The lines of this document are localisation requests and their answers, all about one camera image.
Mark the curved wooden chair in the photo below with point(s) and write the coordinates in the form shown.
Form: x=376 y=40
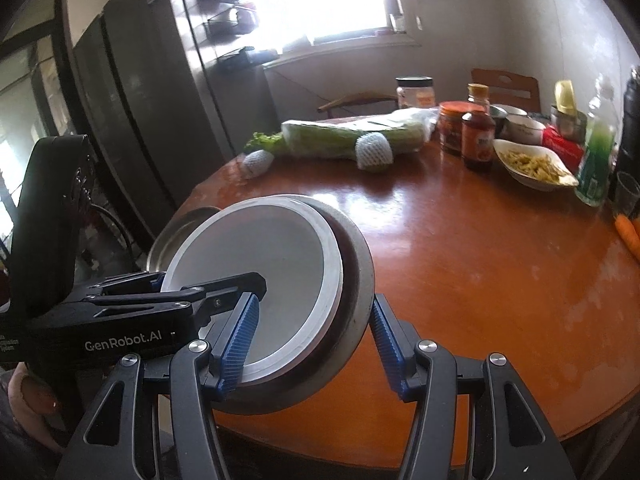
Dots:
x=356 y=99

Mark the grey refrigerator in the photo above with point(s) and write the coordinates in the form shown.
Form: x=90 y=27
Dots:
x=151 y=110

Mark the dark glass cup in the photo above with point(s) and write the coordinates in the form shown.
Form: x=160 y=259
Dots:
x=626 y=194

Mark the foam-netted fruit right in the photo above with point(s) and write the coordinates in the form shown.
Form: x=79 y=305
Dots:
x=373 y=152

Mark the foam-netted fruit left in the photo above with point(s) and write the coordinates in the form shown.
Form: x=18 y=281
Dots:
x=256 y=163

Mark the white ceramic bowl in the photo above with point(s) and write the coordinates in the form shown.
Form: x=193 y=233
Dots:
x=524 y=130

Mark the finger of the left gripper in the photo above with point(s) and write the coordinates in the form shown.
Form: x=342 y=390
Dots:
x=199 y=301
x=118 y=285

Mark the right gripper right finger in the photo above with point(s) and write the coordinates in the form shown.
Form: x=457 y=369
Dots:
x=509 y=434

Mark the orange carrot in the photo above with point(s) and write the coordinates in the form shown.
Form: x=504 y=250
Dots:
x=628 y=233

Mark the steel mixing bowl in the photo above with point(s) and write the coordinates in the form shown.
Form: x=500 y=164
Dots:
x=340 y=341

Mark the red tissue box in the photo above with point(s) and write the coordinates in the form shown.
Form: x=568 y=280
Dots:
x=568 y=151

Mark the brown sauce bottle yellow cap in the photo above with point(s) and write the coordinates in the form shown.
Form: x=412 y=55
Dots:
x=478 y=130

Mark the shallow steel round pan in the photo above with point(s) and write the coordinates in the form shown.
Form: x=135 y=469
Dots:
x=173 y=235

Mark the red chili sauce jar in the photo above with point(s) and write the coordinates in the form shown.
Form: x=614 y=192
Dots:
x=449 y=124

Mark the wrapped napa cabbage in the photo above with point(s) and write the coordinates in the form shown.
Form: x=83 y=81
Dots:
x=405 y=130

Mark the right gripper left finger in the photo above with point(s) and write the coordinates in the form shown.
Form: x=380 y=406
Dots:
x=154 y=420

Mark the operator hand pink nails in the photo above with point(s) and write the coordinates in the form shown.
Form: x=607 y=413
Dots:
x=32 y=402

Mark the clear jar black lid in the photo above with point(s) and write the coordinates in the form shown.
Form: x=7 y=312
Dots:
x=415 y=91

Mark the small steel bowl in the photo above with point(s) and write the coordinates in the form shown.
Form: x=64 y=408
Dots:
x=571 y=127

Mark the white dish of pickles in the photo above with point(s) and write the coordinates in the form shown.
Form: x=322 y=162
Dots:
x=534 y=166

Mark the green liquid plastic bottle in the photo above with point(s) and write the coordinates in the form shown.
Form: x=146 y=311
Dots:
x=602 y=127

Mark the foam-netted fruit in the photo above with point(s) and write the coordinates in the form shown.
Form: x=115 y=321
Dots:
x=256 y=163
x=373 y=152

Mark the yellow plastic juicer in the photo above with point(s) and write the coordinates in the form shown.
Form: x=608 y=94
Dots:
x=565 y=99

